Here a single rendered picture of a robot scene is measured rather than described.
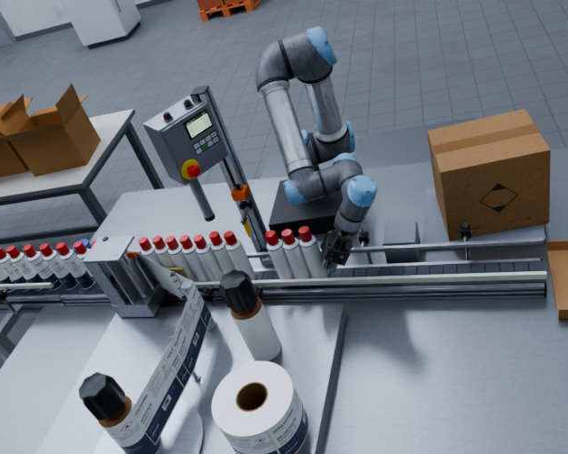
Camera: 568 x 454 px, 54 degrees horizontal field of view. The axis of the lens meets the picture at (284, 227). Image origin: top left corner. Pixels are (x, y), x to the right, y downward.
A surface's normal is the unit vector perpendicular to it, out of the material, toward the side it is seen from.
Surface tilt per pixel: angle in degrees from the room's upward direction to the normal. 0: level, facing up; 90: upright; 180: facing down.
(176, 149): 90
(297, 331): 0
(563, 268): 0
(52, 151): 90
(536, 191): 90
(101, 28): 90
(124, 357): 0
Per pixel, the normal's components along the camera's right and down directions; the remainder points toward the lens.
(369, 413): -0.28, -0.75
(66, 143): -0.06, 0.64
